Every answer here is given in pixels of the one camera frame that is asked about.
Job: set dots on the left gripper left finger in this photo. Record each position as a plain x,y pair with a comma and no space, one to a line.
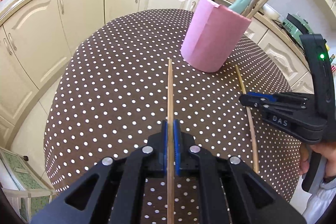
112,190

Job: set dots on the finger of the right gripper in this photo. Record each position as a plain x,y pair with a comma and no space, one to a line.
279,110
284,97

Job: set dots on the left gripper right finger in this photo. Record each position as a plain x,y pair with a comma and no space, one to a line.
229,191

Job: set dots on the person's right hand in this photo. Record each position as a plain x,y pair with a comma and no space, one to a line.
327,150

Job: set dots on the pink utensil holder cup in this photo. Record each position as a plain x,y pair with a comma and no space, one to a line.
213,33

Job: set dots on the green electric grill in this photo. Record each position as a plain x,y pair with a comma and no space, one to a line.
295,26

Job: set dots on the white bowl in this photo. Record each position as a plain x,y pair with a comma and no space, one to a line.
270,12

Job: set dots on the brown polka dot tablecloth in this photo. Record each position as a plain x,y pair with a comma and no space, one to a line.
113,95

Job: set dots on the lower cabinets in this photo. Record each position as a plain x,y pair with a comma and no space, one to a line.
38,38

